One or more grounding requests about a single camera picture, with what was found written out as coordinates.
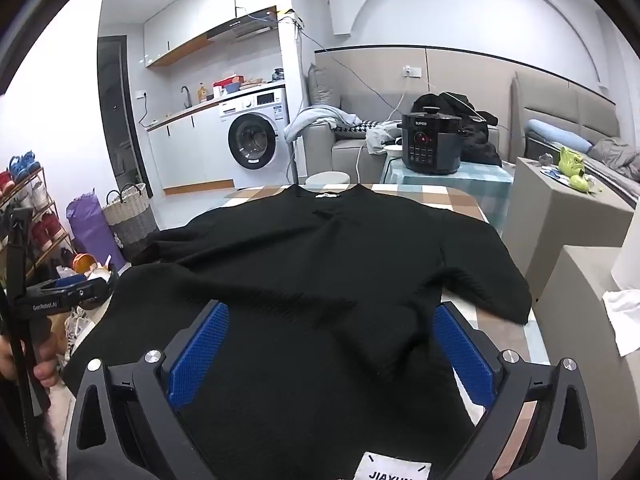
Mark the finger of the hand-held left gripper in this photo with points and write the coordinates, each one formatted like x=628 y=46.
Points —
x=97 y=294
x=67 y=282

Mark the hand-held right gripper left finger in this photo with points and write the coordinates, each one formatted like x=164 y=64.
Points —
x=200 y=355

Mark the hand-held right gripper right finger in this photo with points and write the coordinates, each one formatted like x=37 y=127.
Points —
x=462 y=355

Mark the black sweater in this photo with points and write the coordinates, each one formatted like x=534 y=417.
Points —
x=300 y=285

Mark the person's left forearm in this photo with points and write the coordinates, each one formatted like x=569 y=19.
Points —
x=30 y=450

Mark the grey clothes pile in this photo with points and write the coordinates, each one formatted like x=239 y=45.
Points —
x=617 y=155

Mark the person's left hand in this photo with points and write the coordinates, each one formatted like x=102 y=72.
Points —
x=45 y=372

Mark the orange bowl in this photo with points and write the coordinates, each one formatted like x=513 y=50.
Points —
x=84 y=264

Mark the purple bag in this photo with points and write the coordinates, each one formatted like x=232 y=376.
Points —
x=87 y=230

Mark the woven laundry basket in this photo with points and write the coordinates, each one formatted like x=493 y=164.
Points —
x=130 y=225

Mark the shoe rack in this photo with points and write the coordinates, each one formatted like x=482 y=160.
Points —
x=40 y=210

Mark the checkered tablecloth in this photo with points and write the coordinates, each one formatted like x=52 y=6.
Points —
x=450 y=200

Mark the white cloth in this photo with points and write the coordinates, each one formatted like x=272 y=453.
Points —
x=622 y=320

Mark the white lower cabinets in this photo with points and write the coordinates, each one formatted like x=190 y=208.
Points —
x=190 y=150

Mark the white cabinets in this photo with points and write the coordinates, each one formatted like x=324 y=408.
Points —
x=190 y=150
x=200 y=10

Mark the small teal checkered table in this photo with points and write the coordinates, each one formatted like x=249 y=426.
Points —
x=475 y=177

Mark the dark door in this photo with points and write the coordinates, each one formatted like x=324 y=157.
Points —
x=112 y=110

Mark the white paper roll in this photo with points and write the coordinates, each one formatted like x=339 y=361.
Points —
x=627 y=260

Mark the black pressure cooker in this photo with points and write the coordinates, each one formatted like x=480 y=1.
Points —
x=430 y=152

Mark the white dish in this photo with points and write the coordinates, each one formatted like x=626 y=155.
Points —
x=392 y=150

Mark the kitchen faucet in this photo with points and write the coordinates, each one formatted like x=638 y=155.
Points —
x=186 y=95

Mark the white round stool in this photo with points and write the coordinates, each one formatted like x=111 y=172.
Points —
x=327 y=177

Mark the green plush toy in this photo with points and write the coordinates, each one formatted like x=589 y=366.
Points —
x=572 y=162

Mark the yellow bottle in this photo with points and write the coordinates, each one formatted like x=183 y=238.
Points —
x=202 y=92

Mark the grey sofa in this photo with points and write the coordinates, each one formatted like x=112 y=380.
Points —
x=345 y=155

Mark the grey garment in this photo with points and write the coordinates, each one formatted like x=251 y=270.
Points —
x=380 y=137

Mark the blue pillow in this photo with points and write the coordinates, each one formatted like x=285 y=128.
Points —
x=555 y=132

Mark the white washing machine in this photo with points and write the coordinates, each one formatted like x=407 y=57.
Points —
x=260 y=110

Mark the red box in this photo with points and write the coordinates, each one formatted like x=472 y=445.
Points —
x=229 y=81

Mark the houndstooth cushion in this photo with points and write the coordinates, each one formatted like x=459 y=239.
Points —
x=357 y=127

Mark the light grey blanket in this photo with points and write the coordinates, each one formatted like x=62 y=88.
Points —
x=315 y=117

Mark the grey padded headboard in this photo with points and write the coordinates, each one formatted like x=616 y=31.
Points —
x=565 y=105

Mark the grey pillow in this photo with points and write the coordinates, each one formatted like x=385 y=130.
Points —
x=324 y=87

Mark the white upper cabinets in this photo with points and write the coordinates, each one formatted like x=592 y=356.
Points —
x=200 y=10

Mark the range hood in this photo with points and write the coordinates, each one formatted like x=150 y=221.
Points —
x=240 y=27

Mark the wall socket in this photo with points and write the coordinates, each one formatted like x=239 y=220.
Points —
x=413 y=71

